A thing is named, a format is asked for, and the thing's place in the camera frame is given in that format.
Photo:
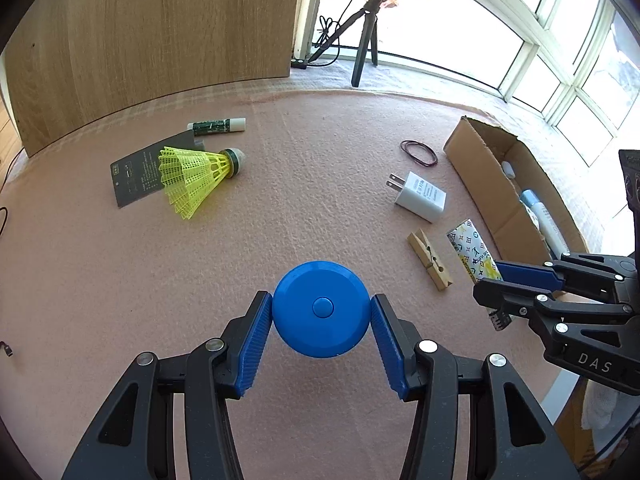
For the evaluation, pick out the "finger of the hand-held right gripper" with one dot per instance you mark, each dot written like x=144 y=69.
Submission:
x=510 y=300
x=525 y=275

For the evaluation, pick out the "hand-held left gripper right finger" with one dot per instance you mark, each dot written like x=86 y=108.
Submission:
x=387 y=345

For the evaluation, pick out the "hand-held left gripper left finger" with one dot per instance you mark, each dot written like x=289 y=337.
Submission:
x=252 y=345

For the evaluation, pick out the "white lotion bottle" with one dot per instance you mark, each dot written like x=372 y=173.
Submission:
x=542 y=220

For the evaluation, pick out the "white patterned lighter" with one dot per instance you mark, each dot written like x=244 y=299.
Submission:
x=472 y=250

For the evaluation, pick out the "blue round tape measure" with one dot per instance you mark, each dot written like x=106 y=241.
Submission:
x=320 y=310

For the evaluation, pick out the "wooden clothespin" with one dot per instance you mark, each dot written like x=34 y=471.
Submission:
x=430 y=260

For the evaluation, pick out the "small white tube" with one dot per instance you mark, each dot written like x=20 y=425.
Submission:
x=508 y=170

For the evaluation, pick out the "white charger plug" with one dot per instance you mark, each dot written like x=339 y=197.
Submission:
x=422 y=197

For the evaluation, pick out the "cardboard box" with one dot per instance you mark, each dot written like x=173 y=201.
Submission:
x=475 y=150

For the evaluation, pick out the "yellow shuttlecock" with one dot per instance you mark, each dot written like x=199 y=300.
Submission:
x=190 y=175

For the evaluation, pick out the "dark grey card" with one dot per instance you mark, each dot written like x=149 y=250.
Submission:
x=135 y=175

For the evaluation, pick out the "person's right hand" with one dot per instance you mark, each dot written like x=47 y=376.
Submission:
x=600 y=407

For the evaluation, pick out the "pink blanket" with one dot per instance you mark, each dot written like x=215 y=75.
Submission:
x=300 y=210

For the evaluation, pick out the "dark rubber bands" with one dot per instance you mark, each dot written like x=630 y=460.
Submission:
x=429 y=162

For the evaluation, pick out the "white checked sheet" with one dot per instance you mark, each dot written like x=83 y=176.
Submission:
x=425 y=77

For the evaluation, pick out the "green lip balm stick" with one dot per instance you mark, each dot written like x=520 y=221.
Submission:
x=215 y=126

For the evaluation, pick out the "black tripod stand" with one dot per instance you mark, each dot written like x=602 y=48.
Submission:
x=361 y=60

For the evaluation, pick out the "light wooden board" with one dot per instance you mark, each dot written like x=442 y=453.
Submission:
x=150 y=25

